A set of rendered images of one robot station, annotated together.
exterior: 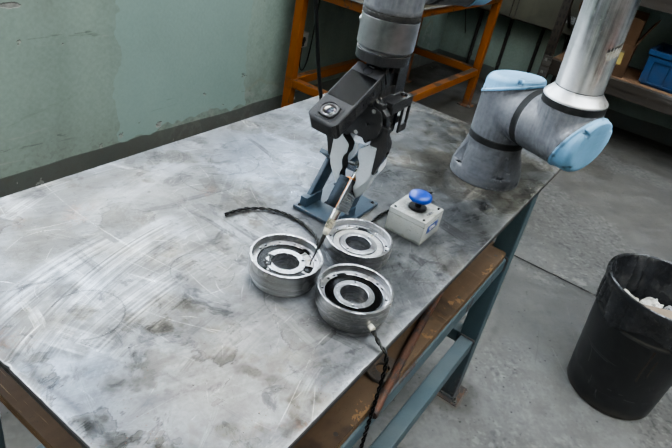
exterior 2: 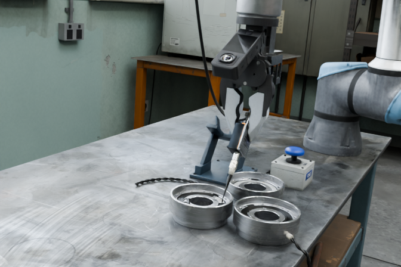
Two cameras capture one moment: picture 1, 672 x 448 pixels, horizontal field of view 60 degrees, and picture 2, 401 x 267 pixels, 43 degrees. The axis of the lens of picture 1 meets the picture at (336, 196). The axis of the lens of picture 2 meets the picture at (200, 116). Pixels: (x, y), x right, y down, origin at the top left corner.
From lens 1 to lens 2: 0.23 m
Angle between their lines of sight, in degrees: 17
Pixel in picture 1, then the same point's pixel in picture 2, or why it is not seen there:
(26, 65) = not seen: outside the picture
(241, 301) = (171, 234)
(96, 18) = not seen: outside the picture
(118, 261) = (56, 219)
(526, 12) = (315, 70)
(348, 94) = (238, 47)
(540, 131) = (373, 95)
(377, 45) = (255, 9)
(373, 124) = (259, 73)
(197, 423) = not seen: outside the picture
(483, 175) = (333, 144)
